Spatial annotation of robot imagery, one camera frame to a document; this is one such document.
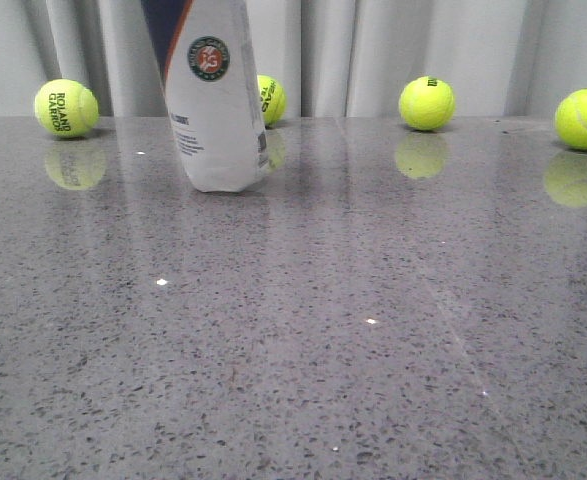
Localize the plain yellow tennis ball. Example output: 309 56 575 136
554 88 587 150

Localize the grey pleated curtain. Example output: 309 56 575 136
0 1 587 117

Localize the Roland Garros tennis ball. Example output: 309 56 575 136
33 79 99 138

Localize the white blue tennis ball can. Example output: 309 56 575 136
141 1 268 192

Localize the Wilson tennis ball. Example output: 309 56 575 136
398 76 456 131

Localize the Head Team tennis ball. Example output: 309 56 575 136
257 75 287 127

